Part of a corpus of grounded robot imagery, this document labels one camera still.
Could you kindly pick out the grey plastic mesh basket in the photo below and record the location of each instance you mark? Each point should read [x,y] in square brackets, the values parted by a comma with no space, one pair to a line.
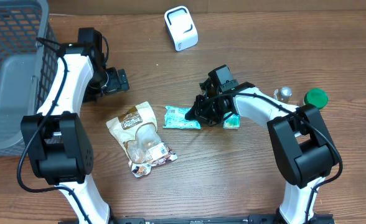
[27,68]

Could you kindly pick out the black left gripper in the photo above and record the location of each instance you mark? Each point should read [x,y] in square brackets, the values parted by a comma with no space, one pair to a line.
[118,82]

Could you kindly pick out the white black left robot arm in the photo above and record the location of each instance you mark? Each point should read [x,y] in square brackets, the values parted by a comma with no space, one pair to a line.
[58,153]

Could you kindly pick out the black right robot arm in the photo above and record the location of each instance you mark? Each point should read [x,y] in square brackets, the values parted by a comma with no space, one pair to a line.
[303,148]

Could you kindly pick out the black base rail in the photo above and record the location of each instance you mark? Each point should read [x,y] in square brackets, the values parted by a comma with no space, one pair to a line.
[195,220]

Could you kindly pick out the clear yellow liquid bottle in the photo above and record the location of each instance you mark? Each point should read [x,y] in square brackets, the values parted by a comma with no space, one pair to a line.
[283,94]

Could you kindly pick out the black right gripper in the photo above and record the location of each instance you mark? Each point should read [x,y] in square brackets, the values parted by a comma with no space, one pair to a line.
[203,110]

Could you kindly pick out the teal Kleenex tissue pack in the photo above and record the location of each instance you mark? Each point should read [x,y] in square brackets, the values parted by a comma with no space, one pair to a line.
[231,121]

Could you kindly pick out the green lid white jar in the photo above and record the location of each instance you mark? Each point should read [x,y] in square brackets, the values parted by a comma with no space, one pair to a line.
[316,97]

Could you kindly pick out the white barcode scanner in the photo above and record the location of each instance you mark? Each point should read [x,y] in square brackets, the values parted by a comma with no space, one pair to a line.
[181,28]

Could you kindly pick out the brown snack packet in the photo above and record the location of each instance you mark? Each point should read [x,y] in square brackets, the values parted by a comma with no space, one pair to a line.
[136,132]

